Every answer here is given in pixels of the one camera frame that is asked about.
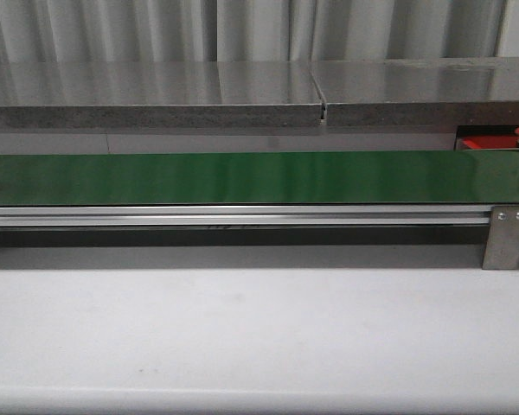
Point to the left grey stone slab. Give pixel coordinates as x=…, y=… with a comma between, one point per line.
x=157, y=95

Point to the steel conveyor support bracket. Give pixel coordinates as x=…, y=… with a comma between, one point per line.
x=501, y=251

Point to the grey pleated curtain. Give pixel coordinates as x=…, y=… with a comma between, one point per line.
x=63, y=31

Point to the green conveyor belt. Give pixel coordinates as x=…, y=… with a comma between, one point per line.
x=273, y=178

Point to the red plastic bin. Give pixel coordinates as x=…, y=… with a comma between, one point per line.
x=488, y=142

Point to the right grey stone slab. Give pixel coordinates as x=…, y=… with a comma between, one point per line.
x=433, y=92

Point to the grey stone slab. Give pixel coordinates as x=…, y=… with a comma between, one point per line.
x=157, y=95
x=433, y=92

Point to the aluminium conveyor side rail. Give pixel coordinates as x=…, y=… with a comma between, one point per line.
x=232, y=215

